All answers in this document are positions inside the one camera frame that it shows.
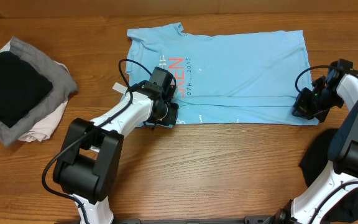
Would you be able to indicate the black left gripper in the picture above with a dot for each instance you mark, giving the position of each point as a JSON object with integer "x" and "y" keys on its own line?
{"x": 171, "y": 117}

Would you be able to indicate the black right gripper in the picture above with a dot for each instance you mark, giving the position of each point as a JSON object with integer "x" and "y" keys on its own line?
{"x": 322, "y": 114}

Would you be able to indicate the light blue printed t-shirt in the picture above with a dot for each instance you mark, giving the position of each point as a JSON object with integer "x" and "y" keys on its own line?
{"x": 241, "y": 78}

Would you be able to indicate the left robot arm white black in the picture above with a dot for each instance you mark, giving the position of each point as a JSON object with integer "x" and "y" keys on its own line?
{"x": 85, "y": 168}

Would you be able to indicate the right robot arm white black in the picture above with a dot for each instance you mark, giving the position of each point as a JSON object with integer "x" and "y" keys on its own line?
{"x": 343, "y": 150}

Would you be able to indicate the white tape piece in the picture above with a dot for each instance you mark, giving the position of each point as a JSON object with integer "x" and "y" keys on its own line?
{"x": 119, "y": 88}

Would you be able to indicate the black crumpled garment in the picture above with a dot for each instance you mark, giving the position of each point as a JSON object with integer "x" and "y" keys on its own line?
{"x": 334, "y": 202}

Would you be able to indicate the folded grey garment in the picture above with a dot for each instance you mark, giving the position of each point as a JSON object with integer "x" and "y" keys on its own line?
{"x": 42, "y": 71}

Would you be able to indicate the folded white garment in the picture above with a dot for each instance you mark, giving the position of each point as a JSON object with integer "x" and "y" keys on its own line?
{"x": 42, "y": 127}

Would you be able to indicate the folded black garment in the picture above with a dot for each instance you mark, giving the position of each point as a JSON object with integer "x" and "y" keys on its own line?
{"x": 21, "y": 88}

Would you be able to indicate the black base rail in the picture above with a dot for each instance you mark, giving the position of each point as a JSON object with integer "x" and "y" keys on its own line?
{"x": 246, "y": 220}

